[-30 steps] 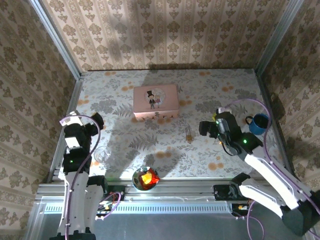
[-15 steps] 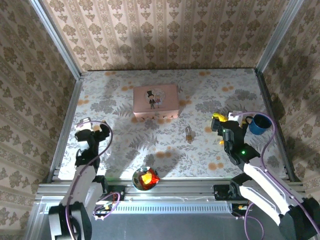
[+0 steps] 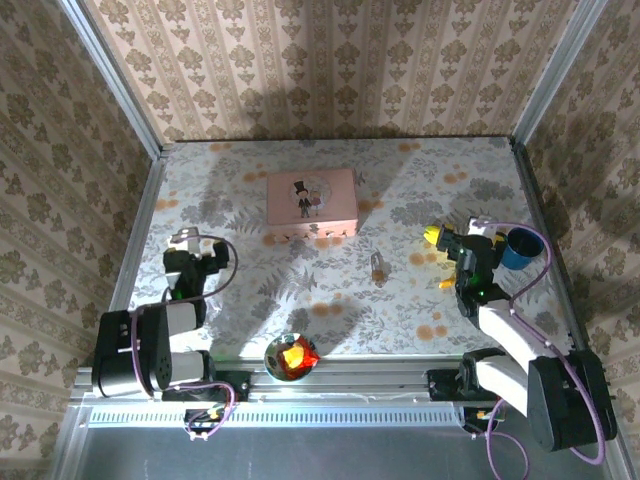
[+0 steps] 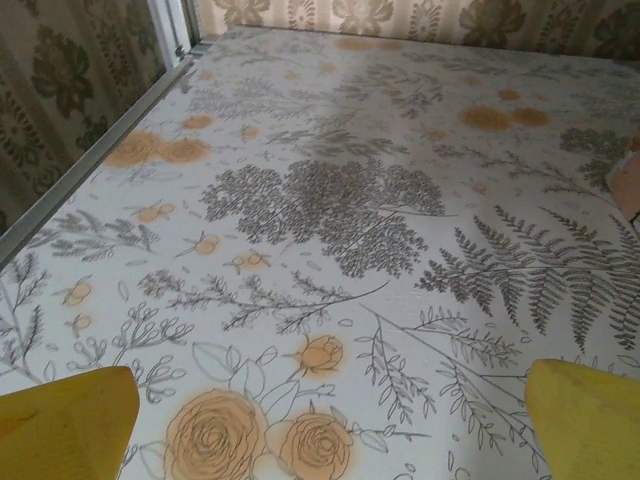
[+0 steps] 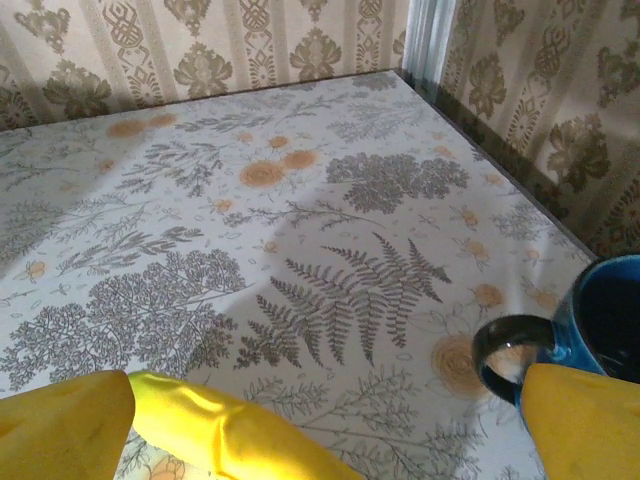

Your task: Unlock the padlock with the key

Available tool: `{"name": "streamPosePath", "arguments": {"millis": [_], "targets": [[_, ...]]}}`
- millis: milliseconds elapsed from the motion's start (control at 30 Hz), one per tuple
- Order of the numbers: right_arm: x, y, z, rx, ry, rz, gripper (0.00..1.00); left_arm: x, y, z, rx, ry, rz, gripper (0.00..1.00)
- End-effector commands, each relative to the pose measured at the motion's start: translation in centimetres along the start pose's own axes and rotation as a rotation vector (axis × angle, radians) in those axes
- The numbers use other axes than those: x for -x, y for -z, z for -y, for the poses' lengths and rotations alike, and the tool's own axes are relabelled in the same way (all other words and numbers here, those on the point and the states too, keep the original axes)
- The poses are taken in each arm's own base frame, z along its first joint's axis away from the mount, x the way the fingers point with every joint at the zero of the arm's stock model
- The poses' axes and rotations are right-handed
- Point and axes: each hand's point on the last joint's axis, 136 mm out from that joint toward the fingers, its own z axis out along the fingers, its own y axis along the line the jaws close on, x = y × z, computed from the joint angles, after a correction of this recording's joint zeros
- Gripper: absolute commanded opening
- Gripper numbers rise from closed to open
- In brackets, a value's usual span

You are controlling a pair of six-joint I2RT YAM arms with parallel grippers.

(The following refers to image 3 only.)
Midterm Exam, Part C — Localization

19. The brass padlock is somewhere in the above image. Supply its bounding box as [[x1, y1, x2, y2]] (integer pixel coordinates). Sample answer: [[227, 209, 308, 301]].
[[370, 251, 389, 284]]

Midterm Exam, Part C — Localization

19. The pink wedding picture box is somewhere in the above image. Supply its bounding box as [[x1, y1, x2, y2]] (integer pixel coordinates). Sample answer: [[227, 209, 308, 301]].
[[266, 167, 360, 239]]

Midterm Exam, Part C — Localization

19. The blue enamel mug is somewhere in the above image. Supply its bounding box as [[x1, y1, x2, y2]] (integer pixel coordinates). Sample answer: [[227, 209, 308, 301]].
[[501, 226, 546, 271]]

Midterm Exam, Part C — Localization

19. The shiny bowl with red contents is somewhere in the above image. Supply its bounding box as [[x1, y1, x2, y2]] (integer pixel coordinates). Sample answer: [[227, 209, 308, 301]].
[[263, 332, 321, 382]]

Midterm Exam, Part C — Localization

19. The floral patterned tablecloth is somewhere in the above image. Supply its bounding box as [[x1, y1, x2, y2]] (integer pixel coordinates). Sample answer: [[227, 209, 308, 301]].
[[115, 137, 576, 361]]

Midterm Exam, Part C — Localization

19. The small black controller board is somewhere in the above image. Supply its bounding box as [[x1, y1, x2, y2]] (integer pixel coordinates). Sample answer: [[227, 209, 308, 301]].
[[183, 407, 227, 437], [462, 405, 501, 436]]

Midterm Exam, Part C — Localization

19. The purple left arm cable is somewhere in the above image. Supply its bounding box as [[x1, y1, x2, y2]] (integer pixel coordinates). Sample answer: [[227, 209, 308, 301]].
[[130, 234, 239, 442]]

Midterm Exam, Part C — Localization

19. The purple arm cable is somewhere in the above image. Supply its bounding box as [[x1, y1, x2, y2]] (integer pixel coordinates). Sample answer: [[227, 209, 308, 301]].
[[474, 219, 609, 480], [130, 234, 239, 442]]

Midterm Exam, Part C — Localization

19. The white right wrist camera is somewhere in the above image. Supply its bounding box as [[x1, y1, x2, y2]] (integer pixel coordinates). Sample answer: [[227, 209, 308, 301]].
[[467, 215, 507, 241]]

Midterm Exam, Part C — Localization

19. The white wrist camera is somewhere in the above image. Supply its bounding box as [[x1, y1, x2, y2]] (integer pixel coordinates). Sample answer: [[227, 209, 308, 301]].
[[467, 215, 507, 241], [168, 227, 202, 259]]

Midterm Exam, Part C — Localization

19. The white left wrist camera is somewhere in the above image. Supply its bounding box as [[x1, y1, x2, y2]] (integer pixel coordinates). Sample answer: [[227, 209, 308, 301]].
[[168, 227, 202, 259]]

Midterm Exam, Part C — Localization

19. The aluminium side rail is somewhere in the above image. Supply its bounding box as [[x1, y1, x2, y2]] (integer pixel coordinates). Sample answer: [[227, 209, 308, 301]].
[[509, 142, 601, 366], [92, 154, 169, 369]]

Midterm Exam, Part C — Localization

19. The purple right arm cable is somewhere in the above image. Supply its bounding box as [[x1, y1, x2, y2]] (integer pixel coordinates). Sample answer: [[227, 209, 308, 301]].
[[474, 219, 609, 480]]

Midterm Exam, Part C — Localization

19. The aluminium front rail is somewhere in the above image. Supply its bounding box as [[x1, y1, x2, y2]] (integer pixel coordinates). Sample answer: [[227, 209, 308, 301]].
[[69, 362, 619, 407]]

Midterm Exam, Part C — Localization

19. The aluminium frame post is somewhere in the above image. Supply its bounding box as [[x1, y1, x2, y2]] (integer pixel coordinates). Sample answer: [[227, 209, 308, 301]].
[[509, 0, 601, 149], [55, 0, 166, 160]]

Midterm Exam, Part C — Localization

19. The grey slotted cable duct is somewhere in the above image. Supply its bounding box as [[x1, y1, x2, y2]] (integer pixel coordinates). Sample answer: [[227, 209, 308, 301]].
[[87, 405, 464, 427]]

